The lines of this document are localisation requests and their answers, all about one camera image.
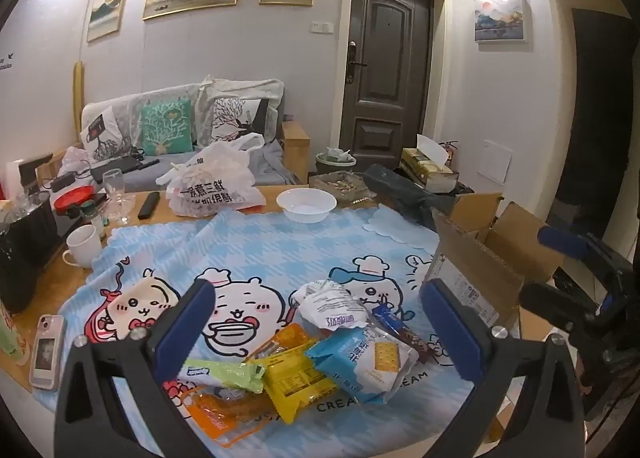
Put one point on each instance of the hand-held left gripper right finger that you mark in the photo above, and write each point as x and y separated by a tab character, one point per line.
455	333

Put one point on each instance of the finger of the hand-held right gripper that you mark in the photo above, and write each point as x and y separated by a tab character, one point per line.
560	240
550	299

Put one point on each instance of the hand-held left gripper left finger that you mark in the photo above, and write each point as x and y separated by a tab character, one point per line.
185	323

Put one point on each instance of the cardboard box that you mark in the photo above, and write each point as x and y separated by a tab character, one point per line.
505	243

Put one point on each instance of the dark blue cookie packet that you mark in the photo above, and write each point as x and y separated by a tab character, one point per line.
395	325

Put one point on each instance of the green snack packet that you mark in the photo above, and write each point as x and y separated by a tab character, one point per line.
225	373

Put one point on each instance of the orange clear snack packet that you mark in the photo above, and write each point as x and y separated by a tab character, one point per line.
220	413

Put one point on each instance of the light blue cracker packet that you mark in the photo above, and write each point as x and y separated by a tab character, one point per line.
360	363

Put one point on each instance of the small orange snack packet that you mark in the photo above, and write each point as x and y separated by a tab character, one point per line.
290	338

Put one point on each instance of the yellow snack packet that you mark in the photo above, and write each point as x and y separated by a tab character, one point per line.
295	383

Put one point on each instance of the white snack packet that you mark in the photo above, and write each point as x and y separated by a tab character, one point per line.
325	303

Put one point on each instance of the blue printed cartoon blanket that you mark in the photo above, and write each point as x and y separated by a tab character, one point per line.
280	248

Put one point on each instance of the black remote control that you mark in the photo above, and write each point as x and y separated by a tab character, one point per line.
148	204

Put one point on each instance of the white mug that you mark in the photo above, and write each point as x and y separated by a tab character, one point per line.
82	245

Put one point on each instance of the fire extinguisher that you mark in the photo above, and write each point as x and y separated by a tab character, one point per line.
451	153

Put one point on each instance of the spice jar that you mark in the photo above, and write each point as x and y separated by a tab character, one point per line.
92	218

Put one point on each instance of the pink smartphone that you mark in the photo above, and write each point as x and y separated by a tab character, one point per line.
46	353

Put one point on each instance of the white printed plastic bag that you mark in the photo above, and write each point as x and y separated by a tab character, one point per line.
215	178

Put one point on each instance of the black plastic bag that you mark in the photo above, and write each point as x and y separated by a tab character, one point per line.
405	193

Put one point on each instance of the wine glass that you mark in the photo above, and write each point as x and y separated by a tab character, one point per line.
115	188

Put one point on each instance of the grey sofa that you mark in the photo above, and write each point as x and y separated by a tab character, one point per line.
150	173

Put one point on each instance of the tissue box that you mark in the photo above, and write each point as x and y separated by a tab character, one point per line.
425	163

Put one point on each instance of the red lid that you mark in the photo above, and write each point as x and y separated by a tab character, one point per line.
72	198

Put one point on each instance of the white bowl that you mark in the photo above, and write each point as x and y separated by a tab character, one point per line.
306	203

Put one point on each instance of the green bag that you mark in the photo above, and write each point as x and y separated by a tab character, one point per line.
10	333

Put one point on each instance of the black appliance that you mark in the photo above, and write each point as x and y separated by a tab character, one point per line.
25	248

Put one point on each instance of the glass ashtray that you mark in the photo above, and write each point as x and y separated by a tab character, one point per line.
340	185

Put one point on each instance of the teal deer pillow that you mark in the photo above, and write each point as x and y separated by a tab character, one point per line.
165	126

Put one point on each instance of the white pillow black print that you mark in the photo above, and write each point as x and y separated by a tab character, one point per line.
105	133

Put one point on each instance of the green basin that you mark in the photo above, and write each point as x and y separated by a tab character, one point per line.
335	163

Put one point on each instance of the white pillow tree print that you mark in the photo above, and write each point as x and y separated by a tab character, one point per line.
235	118

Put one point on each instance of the square sunset canvas painting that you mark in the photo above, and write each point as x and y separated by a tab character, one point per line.
500	18

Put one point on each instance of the dark grey door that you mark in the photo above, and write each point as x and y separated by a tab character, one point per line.
385	78

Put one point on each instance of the yellow wooden board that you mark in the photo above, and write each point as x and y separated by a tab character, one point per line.
78	93

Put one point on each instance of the small framed mountain painting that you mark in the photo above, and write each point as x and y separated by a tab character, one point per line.
107	8

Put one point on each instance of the white wall panel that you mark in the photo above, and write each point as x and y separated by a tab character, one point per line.
496	161

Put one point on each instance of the white light switch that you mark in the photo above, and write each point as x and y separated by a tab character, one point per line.
321	28

